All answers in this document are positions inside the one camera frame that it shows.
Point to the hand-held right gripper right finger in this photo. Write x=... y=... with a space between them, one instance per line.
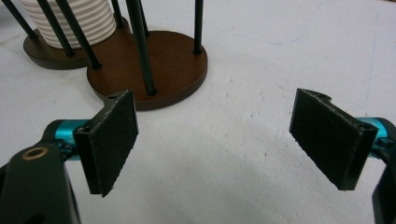
x=330 y=137

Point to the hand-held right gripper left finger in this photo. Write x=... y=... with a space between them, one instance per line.
x=109 y=143

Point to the white ribbed cup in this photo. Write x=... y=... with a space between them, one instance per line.
x=93 y=18

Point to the white foam mat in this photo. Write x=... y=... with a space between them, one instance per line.
x=249 y=46

